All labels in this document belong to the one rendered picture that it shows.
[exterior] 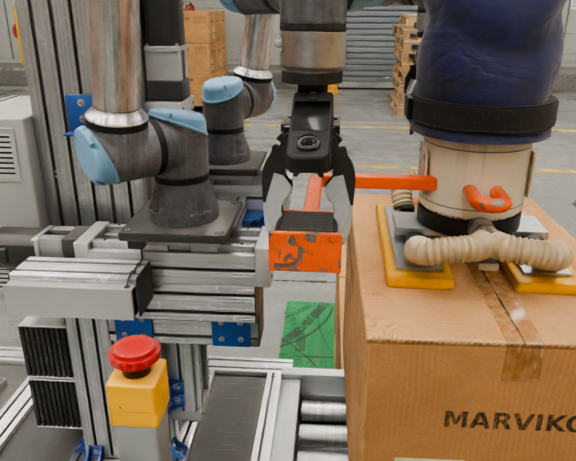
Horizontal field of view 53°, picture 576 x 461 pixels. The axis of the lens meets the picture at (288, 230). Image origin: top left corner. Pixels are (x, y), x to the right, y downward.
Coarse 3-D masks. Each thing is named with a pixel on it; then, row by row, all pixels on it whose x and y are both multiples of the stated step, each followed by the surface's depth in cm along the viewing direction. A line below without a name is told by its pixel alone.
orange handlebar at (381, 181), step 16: (368, 176) 94; (384, 176) 94; (400, 176) 94; (416, 176) 94; (320, 192) 87; (464, 192) 89; (496, 192) 87; (304, 208) 80; (480, 208) 84; (496, 208) 83
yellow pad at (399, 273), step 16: (384, 208) 116; (400, 208) 108; (416, 208) 115; (384, 224) 108; (384, 240) 101; (400, 240) 99; (384, 256) 95; (400, 256) 93; (400, 272) 89; (416, 272) 89; (432, 272) 89; (448, 272) 89; (432, 288) 88; (448, 288) 87
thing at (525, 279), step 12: (540, 240) 93; (504, 264) 93; (516, 264) 91; (516, 276) 88; (528, 276) 88; (540, 276) 88; (552, 276) 88; (564, 276) 88; (516, 288) 87; (528, 288) 86; (540, 288) 86; (552, 288) 86; (564, 288) 86
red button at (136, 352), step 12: (132, 336) 81; (144, 336) 81; (120, 348) 78; (132, 348) 78; (144, 348) 78; (156, 348) 80; (120, 360) 77; (132, 360) 77; (144, 360) 77; (156, 360) 78; (132, 372) 78; (144, 372) 79
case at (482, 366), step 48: (384, 288) 88; (480, 288) 88; (384, 336) 76; (432, 336) 76; (480, 336) 76; (528, 336) 76; (384, 384) 78; (432, 384) 77; (480, 384) 77; (528, 384) 76; (384, 432) 80; (432, 432) 80; (480, 432) 80; (528, 432) 79
